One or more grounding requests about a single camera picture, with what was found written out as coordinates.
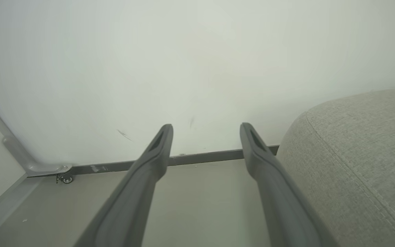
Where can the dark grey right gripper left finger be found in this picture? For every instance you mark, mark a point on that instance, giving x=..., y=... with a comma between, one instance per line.
x=132, y=199

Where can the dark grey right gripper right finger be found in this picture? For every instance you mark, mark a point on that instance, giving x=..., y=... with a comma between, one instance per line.
x=279, y=202

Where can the small caster wheel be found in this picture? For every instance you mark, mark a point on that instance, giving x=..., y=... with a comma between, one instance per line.
x=67, y=178

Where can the grey fabric sofa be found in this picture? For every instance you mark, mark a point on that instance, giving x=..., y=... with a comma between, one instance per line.
x=355, y=164

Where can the dark grey wall baseboard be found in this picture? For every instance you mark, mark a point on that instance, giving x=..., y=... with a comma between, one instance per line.
x=204, y=157

